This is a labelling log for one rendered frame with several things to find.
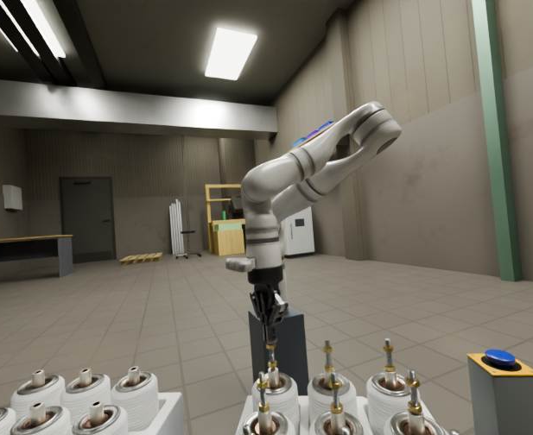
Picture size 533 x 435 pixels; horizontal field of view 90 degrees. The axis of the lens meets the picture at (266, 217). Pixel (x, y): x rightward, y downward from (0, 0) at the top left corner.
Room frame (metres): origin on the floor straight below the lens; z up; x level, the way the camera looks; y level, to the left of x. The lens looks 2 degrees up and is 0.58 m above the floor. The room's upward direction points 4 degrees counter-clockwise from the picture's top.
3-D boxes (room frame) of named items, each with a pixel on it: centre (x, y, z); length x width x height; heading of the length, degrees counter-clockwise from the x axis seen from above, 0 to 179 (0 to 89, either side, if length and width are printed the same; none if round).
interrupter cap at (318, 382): (0.55, -0.11, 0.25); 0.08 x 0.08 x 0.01
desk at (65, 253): (4.39, 4.04, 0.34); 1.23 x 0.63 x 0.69; 111
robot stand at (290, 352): (0.88, 0.00, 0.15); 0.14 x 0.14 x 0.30; 21
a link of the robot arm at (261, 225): (0.58, 0.01, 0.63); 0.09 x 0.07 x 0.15; 13
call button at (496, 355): (0.47, -0.39, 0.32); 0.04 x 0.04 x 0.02
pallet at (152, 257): (6.03, 2.83, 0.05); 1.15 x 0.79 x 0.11; 20
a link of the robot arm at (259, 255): (0.56, 0.03, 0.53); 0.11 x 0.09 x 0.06; 119
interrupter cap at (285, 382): (0.57, 0.01, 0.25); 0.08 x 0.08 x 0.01
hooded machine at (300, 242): (4.81, -0.43, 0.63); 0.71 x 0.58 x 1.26; 21
